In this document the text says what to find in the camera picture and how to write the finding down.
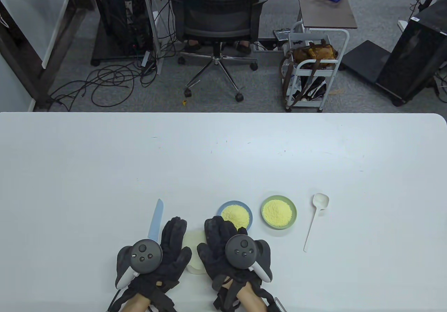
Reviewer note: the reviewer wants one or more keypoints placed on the person's right hand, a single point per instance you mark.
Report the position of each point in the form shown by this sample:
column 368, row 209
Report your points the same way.
column 218, row 252

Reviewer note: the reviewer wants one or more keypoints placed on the cream jar lid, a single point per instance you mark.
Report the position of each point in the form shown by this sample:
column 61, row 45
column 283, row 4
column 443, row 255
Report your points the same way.
column 195, row 245

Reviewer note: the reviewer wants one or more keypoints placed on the brown side table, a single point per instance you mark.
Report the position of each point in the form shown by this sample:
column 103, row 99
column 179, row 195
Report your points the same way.
column 328, row 11

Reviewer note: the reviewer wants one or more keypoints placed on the person's left hand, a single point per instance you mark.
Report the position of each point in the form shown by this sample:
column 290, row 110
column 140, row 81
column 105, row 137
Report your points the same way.
column 173, row 252

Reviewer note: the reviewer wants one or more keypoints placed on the person's right forearm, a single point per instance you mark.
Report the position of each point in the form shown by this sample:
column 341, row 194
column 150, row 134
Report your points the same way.
column 249, row 298

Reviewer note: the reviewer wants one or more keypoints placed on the white metal desk leg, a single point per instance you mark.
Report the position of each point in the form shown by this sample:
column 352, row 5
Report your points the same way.
column 150, row 11

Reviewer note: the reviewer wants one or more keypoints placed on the blue round dish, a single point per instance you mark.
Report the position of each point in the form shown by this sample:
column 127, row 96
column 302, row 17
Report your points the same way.
column 223, row 205

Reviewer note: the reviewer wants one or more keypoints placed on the white plastic coffee spoon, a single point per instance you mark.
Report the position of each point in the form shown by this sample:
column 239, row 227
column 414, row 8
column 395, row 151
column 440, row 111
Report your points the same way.
column 320, row 201

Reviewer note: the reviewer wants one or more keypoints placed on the grey white handheld controller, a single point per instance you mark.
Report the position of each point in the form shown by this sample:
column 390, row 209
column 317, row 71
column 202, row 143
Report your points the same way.
column 244, row 251
column 145, row 252

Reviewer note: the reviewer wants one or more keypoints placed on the white rolling cart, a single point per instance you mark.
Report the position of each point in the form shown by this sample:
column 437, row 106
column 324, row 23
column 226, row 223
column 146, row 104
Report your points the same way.
column 319, row 61

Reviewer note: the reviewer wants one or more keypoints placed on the brown leather bag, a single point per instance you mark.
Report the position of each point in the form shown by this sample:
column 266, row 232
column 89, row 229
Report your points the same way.
column 314, row 51

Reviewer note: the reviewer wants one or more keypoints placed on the black wrist sensor box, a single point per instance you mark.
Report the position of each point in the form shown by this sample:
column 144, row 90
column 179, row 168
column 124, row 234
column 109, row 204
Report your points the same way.
column 277, row 306

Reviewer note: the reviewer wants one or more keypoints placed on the light blue plastic knife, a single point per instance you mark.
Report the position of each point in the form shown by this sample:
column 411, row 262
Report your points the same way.
column 156, row 221

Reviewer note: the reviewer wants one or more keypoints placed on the yellow chicken bouillon pile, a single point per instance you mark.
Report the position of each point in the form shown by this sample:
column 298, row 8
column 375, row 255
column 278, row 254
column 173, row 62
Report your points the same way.
column 277, row 211
column 237, row 214

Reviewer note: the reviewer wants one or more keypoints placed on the glass chicken bouillon jar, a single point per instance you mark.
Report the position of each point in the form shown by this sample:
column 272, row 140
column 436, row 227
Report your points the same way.
column 195, row 268

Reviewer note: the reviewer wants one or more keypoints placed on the black flat floor platform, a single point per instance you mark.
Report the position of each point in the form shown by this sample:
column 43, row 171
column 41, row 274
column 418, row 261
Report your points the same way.
column 366, row 58

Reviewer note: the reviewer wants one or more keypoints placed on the black mesh office chair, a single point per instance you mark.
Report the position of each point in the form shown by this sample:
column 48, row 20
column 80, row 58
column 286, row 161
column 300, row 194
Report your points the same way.
column 216, row 15

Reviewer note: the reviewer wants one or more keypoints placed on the black and white bag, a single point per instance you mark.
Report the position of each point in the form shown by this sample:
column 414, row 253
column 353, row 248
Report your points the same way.
column 312, row 88

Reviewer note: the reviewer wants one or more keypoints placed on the black computer tower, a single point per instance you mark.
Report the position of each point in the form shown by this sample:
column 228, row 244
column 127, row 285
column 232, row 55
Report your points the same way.
column 415, row 53
column 122, row 11

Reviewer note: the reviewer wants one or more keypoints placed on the green round dish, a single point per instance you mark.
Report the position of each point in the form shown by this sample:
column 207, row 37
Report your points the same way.
column 267, row 201

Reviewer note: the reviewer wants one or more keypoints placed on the dark wooden desk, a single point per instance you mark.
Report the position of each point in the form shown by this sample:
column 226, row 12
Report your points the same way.
column 21, row 65

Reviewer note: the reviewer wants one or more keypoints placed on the person's left forearm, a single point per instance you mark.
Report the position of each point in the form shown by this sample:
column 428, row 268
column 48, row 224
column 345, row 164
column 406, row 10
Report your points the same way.
column 136, row 303

